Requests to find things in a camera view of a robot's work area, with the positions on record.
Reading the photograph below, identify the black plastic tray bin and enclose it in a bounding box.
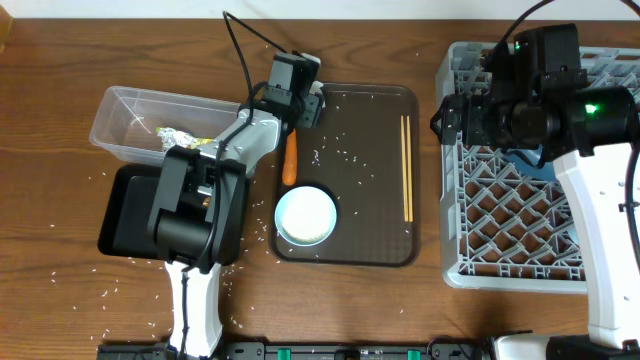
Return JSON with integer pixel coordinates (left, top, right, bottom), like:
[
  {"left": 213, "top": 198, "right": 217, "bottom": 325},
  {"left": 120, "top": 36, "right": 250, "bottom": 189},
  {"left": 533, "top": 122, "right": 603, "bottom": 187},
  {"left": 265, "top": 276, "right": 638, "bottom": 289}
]
[{"left": 97, "top": 164, "right": 246, "bottom": 266}]

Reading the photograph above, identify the light blue cup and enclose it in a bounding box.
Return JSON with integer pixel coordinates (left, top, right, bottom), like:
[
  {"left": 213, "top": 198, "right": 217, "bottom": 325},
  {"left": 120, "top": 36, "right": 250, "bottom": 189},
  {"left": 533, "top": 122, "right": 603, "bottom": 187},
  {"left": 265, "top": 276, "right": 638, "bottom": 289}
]
[{"left": 567, "top": 225, "right": 580, "bottom": 246}]

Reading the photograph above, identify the clear plastic bin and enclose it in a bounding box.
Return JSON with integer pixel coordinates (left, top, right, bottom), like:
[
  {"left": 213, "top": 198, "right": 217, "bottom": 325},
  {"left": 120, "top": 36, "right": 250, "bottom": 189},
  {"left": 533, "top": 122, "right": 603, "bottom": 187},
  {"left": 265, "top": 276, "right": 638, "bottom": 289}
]
[{"left": 89, "top": 86, "right": 239, "bottom": 166}]

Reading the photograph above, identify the brown serving tray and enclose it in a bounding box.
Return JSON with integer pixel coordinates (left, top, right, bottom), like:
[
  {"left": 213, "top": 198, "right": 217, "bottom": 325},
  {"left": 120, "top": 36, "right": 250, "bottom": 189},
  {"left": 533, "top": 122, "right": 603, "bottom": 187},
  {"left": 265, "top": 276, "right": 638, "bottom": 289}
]
[{"left": 269, "top": 83, "right": 420, "bottom": 267}]

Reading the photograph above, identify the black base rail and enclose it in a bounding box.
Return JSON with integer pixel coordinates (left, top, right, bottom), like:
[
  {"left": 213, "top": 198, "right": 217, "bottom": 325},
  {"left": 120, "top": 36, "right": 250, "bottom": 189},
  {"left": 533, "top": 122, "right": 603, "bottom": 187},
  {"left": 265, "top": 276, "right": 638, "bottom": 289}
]
[{"left": 95, "top": 336, "right": 495, "bottom": 360}]

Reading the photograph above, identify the grey dishwasher rack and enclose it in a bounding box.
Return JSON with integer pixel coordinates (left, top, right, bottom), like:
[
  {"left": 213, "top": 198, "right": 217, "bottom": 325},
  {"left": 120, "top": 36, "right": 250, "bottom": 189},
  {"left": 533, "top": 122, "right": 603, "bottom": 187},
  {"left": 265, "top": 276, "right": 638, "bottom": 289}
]
[{"left": 435, "top": 42, "right": 639, "bottom": 295}]

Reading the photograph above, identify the orange carrot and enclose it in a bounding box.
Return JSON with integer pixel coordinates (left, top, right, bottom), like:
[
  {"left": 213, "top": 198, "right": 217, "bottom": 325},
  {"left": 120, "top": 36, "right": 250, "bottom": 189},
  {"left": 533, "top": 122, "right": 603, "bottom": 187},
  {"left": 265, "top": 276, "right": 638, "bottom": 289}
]
[{"left": 281, "top": 130, "right": 298, "bottom": 186}]

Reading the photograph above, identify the foil yellow snack wrapper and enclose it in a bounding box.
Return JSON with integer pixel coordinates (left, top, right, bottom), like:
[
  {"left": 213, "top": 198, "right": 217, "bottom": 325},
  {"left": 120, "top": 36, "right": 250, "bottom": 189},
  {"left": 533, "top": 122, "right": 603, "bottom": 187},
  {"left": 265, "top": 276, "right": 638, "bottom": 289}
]
[{"left": 156, "top": 127, "right": 213, "bottom": 152}]

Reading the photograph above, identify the white napkin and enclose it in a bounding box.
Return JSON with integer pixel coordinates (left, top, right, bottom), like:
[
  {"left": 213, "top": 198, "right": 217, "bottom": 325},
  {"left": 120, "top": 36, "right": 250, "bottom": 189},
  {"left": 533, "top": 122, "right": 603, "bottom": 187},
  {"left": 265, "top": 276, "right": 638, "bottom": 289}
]
[{"left": 309, "top": 81, "right": 325, "bottom": 108}]

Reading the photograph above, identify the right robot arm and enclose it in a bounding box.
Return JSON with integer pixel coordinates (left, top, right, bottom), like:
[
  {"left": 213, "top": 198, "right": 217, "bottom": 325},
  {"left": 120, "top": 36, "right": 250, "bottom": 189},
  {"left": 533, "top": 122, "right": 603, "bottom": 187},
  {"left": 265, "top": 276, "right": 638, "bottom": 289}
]
[{"left": 431, "top": 24, "right": 639, "bottom": 359}]

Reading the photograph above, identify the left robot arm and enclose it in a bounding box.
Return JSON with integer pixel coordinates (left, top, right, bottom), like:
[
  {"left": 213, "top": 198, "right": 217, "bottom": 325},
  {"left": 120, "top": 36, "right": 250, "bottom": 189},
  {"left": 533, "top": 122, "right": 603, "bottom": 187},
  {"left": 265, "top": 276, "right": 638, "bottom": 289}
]
[{"left": 147, "top": 52, "right": 324, "bottom": 359}]

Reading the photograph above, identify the light blue rice bowl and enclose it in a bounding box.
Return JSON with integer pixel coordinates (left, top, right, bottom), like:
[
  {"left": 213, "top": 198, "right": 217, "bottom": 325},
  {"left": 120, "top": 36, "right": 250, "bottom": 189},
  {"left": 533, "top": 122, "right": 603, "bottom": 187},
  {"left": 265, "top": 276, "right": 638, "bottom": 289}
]
[{"left": 274, "top": 186, "right": 338, "bottom": 247}]

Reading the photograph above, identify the right wooden chopstick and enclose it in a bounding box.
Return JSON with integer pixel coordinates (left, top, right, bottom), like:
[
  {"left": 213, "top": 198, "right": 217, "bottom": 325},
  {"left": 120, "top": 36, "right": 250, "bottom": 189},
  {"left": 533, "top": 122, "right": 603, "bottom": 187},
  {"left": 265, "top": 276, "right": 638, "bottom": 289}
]
[{"left": 406, "top": 115, "right": 414, "bottom": 222}]

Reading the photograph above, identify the blue plate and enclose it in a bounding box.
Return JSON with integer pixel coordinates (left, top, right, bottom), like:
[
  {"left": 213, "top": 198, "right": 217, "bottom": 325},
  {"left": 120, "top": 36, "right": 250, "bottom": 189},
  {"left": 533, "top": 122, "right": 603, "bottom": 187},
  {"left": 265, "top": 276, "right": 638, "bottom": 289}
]
[{"left": 501, "top": 146, "right": 557, "bottom": 182}]

